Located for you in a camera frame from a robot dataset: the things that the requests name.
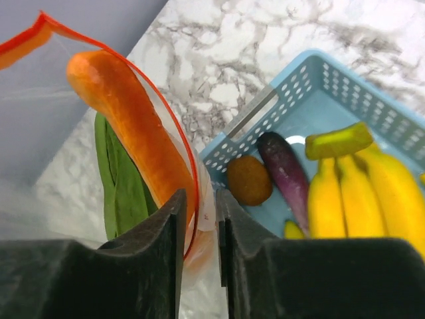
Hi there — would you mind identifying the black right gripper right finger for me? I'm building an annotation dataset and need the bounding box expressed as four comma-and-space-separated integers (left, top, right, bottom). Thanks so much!
216, 189, 424, 319

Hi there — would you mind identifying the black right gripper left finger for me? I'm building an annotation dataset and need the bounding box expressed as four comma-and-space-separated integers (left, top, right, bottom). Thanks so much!
1, 189, 187, 318

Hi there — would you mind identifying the green leaf vegetable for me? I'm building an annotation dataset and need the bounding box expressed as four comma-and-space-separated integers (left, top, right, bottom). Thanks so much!
94, 113, 157, 240

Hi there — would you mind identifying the dark purple eggplant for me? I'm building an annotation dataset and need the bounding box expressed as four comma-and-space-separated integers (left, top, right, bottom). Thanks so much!
256, 132, 309, 236

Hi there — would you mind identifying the clear zip bag orange zipper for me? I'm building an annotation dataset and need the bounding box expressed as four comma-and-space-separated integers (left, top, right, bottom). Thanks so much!
1, 12, 228, 318

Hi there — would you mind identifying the orange papaya slice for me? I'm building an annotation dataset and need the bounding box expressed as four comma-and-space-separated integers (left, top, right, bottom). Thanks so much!
65, 50, 213, 276

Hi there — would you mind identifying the brown kiwi fruit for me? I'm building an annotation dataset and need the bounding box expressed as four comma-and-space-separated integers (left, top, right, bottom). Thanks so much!
226, 156, 273, 206

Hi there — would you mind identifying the yellow banana bunch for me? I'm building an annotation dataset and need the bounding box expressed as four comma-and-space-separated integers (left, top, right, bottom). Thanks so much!
285, 122, 424, 254

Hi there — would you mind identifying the light blue plastic basket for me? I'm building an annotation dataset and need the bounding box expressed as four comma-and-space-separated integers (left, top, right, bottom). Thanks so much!
201, 49, 425, 240

